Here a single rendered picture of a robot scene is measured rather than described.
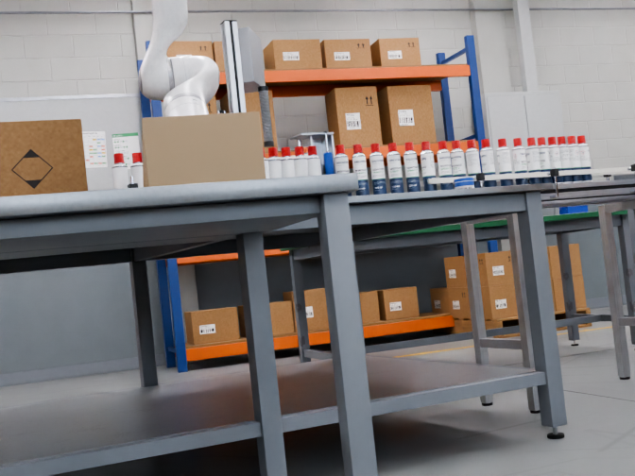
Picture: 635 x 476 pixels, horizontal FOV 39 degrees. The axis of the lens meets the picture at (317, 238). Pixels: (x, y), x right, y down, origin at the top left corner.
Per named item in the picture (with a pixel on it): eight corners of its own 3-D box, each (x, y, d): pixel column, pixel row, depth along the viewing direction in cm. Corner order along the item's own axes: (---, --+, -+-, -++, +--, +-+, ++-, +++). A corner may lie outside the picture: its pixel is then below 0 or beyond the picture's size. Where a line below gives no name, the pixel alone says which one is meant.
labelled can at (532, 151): (543, 185, 368) (538, 136, 369) (531, 186, 369) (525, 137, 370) (541, 186, 374) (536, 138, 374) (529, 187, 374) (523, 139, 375)
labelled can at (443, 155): (449, 193, 356) (443, 142, 357) (456, 191, 352) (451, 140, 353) (438, 194, 354) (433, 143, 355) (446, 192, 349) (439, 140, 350)
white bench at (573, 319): (577, 344, 571) (562, 219, 574) (656, 348, 500) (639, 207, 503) (294, 384, 511) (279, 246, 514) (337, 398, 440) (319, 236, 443)
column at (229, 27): (252, 217, 305) (232, 24, 308) (257, 215, 301) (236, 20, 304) (239, 217, 303) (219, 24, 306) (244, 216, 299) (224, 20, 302)
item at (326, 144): (328, 203, 348) (321, 138, 349) (343, 199, 337) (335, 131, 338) (296, 205, 343) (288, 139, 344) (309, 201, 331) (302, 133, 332)
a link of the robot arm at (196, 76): (164, 132, 251) (154, 85, 267) (230, 127, 255) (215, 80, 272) (163, 97, 243) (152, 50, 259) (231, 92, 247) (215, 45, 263)
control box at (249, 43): (266, 90, 319) (261, 38, 320) (254, 81, 303) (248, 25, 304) (238, 94, 321) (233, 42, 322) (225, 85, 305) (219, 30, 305)
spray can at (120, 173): (130, 214, 302) (124, 154, 303) (133, 212, 298) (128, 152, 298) (114, 215, 300) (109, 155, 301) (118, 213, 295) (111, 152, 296)
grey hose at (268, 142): (271, 146, 314) (266, 88, 315) (275, 144, 311) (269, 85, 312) (262, 147, 313) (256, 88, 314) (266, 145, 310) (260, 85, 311)
